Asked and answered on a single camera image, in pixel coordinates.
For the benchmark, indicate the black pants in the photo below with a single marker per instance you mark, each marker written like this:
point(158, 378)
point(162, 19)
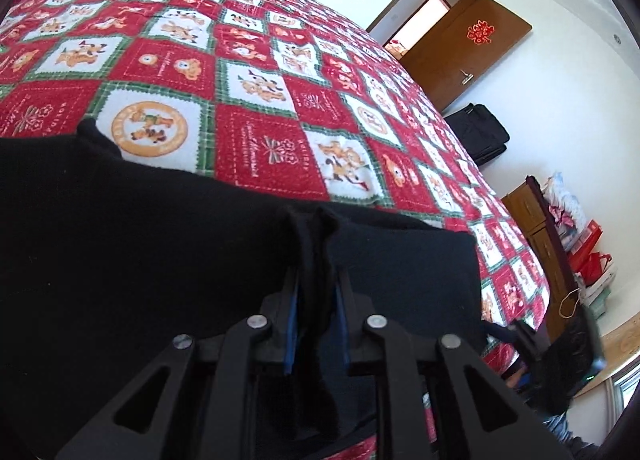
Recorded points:
point(104, 262)

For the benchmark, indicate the wooden cabinet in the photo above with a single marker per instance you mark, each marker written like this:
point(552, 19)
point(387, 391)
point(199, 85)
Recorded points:
point(530, 210)

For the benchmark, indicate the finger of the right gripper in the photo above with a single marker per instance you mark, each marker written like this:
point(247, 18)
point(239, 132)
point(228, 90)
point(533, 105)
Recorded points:
point(508, 334)

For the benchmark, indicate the red bag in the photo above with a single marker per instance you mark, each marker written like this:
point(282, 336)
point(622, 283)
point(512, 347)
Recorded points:
point(585, 259)

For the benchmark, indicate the red paper door decoration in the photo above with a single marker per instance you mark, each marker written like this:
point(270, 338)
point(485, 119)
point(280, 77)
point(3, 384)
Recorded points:
point(480, 32)

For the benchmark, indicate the brown wooden door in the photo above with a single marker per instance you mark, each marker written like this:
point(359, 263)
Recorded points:
point(444, 63)

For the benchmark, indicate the black folding chair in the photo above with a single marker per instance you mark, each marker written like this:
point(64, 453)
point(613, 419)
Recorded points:
point(480, 132)

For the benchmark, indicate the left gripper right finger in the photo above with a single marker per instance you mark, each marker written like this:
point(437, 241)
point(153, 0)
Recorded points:
point(435, 398)

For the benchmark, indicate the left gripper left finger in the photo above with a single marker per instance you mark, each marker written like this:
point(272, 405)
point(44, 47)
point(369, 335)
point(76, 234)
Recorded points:
point(196, 399)

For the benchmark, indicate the red patterned bedspread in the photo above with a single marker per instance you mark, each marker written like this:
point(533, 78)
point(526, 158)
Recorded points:
point(280, 97)

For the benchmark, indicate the right hand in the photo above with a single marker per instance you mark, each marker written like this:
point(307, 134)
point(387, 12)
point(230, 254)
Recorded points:
point(519, 379)

